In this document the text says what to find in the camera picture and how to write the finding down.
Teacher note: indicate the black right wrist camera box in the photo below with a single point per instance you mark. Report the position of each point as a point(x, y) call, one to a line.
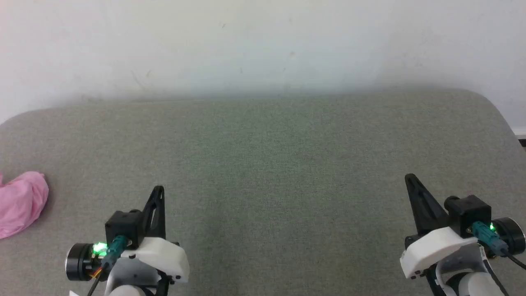
point(468, 211)

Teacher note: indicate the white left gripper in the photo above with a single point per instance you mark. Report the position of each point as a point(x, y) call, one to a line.
point(158, 257)

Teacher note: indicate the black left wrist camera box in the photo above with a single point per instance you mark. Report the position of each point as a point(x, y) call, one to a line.
point(123, 226)

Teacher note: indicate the pink cotton shorts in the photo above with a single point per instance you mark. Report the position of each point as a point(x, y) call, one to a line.
point(20, 203)

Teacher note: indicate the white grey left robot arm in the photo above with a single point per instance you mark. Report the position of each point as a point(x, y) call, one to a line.
point(131, 279)

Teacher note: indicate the grey-green fabric sofa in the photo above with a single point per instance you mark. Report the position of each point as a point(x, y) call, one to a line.
point(263, 172)

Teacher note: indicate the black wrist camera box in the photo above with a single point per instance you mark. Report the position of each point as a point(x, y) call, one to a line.
point(468, 211)
point(123, 226)

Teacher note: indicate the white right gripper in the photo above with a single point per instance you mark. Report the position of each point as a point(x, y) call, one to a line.
point(435, 248)

